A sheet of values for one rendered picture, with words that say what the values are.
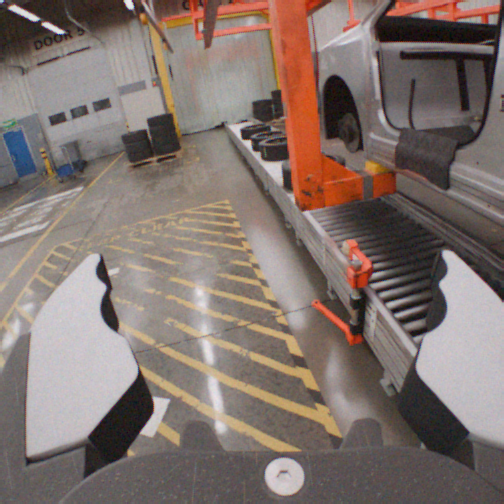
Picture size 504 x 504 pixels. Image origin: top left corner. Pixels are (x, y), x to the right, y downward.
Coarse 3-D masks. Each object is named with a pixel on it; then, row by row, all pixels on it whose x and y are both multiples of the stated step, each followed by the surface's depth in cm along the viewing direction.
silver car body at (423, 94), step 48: (384, 0) 129; (336, 48) 186; (384, 48) 152; (432, 48) 155; (480, 48) 157; (336, 96) 240; (384, 96) 162; (432, 96) 168; (480, 96) 171; (384, 144) 164; (480, 144) 97; (480, 192) 102
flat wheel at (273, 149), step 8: (280, 136) 450; (264, 144) 412; (272, 144) 403; (280, 144) 397; (264, 152) 415; (272, 152) 406; (280, 152) 402; (288, 152) 402; (272, 160) 412; (280, 160) 409
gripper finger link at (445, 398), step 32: (448, 256) 10; (448, 288) 8; (480, 288) 8; (448, 320) 7; (480, 320) 7; (416, 352) 7; (448, 352) 6; (480, 352) 6; (416, 384) 6; (448, 384) 5; (480, 384) 5; (416, 416) 6; (448, 416) 5; (480, 416) 5; (448, 448) 5
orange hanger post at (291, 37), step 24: (288, 0) 128; (288, 24) 134; (288, 48) 141; (288, 72) 147; (312, 72) 148; (288, 96) 153; (312, 96) 155; (288, 120) 166; (312, 120) 161; (288, 144) 179; (312, 144) 168; (312, 168) 175; (312, 192) 182
